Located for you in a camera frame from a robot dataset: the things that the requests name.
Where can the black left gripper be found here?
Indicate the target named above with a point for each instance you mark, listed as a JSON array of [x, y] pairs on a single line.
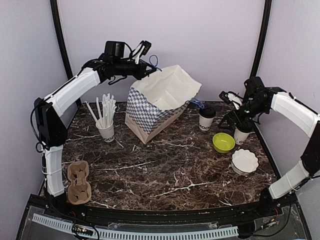
[[142, 72]]

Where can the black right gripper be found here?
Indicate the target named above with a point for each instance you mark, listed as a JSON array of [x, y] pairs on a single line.
[[230, 120]]

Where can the black coffee cup lid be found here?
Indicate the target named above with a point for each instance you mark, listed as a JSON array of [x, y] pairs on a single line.
[[207, 112]]

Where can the white paper coffee cup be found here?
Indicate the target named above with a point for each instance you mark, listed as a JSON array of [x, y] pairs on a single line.
[[205, 123]]

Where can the checkered blue paper bag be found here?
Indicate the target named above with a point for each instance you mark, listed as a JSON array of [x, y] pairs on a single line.
[[157, 100]]

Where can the brown cardboard cup carrier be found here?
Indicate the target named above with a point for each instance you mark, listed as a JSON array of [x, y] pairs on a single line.
[[79, 191]]

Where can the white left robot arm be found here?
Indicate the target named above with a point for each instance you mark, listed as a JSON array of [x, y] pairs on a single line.
[[45, 118]]

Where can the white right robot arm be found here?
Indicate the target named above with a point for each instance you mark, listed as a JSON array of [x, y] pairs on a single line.
[[308, 121]]

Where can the lime green bowl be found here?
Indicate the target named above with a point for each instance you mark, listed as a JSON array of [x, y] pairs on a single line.
[[223, 142]]

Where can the white scalloped ceramic bowl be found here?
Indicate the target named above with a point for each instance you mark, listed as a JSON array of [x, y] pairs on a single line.
[[244, 162]]

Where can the bundle of white straws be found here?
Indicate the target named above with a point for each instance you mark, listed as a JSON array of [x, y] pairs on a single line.
[[106, 115]]

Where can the white wrapped straw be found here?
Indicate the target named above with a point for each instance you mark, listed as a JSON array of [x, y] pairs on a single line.
[[92, 113]]

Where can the white cup holding straws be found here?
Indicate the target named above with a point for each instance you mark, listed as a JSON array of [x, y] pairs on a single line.
[[107, 134]]

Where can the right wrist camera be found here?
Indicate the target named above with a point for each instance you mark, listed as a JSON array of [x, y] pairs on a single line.
[[252, 86]]

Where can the black left frame post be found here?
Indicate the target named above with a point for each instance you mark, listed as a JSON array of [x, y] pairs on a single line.
[[60, 38]]

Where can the black frame post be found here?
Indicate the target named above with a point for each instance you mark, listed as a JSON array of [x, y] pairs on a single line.
[[60, 38], [262, 38]]

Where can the black right frame post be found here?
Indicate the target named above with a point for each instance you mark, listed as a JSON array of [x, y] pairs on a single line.
[[262, 38]]

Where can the black front table rail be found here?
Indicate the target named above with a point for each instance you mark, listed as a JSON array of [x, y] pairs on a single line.
[[240, 214]]

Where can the grey slotted cable duct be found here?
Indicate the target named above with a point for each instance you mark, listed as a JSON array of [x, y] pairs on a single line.
[[121, 231]]

